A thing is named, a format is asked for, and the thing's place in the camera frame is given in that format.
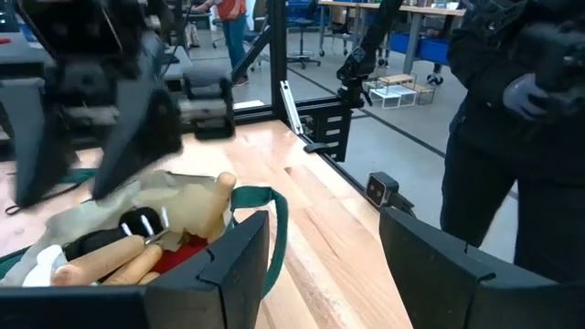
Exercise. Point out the person's hand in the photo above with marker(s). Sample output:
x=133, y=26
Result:
x=521, y=96

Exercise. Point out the wooden top workshop table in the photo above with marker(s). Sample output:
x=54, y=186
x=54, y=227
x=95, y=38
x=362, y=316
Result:
x=413, y=41

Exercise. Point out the small black camera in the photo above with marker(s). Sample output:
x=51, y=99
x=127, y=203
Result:
x=381, y=189

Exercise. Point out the green spray bottle white head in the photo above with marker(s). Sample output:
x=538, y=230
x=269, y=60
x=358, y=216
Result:
x=45, y=265

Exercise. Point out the small white stand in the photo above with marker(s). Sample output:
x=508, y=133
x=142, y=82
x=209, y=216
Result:
x=393, y=96

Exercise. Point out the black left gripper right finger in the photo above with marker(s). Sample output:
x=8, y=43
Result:
x=434, y=274

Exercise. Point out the silver metal strip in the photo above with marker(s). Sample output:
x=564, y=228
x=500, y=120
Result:
x=292, y=109

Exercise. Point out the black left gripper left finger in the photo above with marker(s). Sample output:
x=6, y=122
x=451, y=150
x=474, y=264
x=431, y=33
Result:
x=228, y=283

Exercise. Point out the blue storage bin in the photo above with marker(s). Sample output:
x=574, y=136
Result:
x=432, y=50

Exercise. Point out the blue office chair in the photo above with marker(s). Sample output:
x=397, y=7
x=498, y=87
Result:
x=301, y=20

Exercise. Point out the black aluminium table frame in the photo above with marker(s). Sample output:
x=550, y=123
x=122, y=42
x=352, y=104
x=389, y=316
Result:
x=277, y=55

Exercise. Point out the black handheld device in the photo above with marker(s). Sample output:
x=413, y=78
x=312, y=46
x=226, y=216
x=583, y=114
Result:
x=562, y=50

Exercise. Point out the red black gardening glove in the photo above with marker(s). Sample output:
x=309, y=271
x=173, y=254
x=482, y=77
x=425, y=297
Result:
x=91, y=242

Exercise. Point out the person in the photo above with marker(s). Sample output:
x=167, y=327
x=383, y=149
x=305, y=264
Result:
x=235, y=36
x=493, y=151

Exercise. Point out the grey desk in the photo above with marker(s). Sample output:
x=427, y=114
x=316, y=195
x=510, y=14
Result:
x=7, y=52

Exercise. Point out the small wooden stand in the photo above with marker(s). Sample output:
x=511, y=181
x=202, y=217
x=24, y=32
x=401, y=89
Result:
x=397, y=78

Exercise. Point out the beige green gardening bag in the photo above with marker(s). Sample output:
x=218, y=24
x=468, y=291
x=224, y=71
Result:
x=178, y=205

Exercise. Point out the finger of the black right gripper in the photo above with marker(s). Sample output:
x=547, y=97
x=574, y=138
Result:
x=32, y=151
x=137, y=137

